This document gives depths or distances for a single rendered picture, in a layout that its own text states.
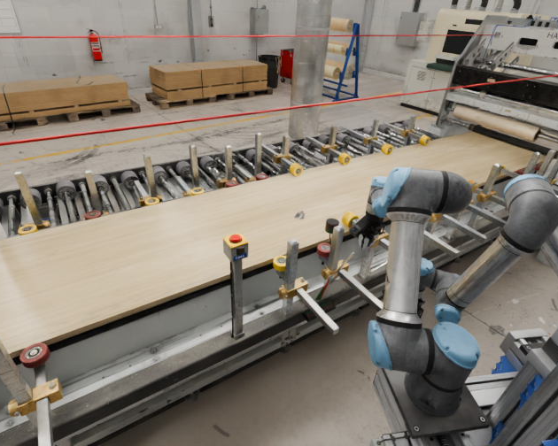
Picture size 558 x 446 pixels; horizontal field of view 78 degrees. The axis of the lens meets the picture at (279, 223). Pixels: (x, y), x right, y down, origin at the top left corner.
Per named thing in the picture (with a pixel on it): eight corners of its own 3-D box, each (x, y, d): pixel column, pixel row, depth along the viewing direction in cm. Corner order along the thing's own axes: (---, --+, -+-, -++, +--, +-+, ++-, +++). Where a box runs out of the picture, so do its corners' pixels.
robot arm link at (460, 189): (495, 171, 87) (428, 195, 136) (451, 166, 88) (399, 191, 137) (491, 216, 87) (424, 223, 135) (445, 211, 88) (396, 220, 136)
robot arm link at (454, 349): (472, 394, 87) (493, 361, 80) (418, 385, 88) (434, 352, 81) (458, 353, 97) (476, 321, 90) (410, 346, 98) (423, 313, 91)
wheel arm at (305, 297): (338, 334, 140) (339, 326, 138) (331, 337, 139) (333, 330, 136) (281, 271, 170) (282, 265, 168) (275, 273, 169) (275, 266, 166)
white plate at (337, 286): (345, 289, 178) (348, 275, 173) (305, 308, 166) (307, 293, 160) (344, 288, 179) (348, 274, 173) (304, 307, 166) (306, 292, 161)
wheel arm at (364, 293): (384, 312, 150) (387, 305, 148) (379, 315, 149) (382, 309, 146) (323, 257, 180) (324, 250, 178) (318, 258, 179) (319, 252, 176)
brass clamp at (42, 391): (63, 400, 113) (58, 391, 110) (13, 421, 107) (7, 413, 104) (61, 384, 117) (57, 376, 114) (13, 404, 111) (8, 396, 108)
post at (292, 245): (290, 320, 166) (299, 241, 140) (284, 323, 165) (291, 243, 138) (287, 315, 169) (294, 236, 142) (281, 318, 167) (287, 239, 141)
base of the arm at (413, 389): (471, 412, 93) (484, 392, 88) (420, 419, 91) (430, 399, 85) (441, 363, 106) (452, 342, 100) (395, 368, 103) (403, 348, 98)
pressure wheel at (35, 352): (25, 378, 120) (12, 357, 114) (44, 358, 126) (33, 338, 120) (43, 384, 118) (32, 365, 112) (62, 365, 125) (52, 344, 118)
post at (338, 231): (330, 303, 179) (344, 227, 152) (325, 305, 177) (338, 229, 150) (326, 298, 181) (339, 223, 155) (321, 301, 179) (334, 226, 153)
